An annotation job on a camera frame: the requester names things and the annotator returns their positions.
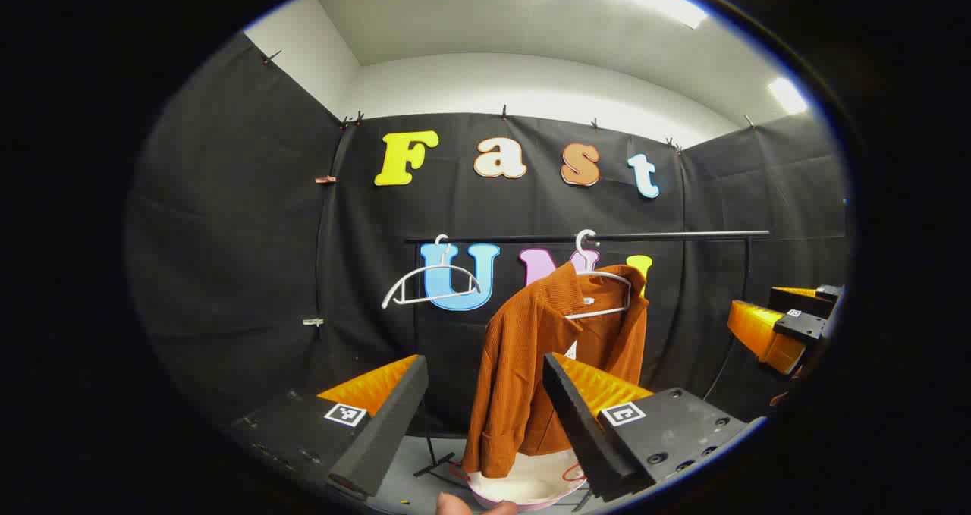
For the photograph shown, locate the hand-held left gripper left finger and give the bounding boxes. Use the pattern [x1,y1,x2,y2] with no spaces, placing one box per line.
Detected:
[228,354,429,498]

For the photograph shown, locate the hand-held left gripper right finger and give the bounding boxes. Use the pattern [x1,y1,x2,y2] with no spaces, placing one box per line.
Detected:
[542,352,767,503]

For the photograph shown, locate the white laundry hamper red handles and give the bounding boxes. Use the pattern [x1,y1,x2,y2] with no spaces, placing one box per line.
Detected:
[448,448,589,512]

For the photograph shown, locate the orange corduroy shirt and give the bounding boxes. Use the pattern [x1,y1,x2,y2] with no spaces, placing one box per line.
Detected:
[461,261,651,479]

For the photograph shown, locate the white clothes hanger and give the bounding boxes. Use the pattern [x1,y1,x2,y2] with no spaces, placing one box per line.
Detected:
[565,229,634,320]
[381,234,484,309]

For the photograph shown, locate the black clothes rack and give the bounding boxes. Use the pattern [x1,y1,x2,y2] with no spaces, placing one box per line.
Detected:
[404,229,771,479]

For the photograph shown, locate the black backdrop cloth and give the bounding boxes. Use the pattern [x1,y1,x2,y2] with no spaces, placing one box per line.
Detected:
[125,33,850,440]

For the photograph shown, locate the small ceiling light panel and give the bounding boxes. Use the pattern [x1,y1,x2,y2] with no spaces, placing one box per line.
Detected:
[767,77,809,116]

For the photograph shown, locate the row of small black clips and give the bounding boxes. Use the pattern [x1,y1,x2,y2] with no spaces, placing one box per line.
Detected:
[262,49,757,153]

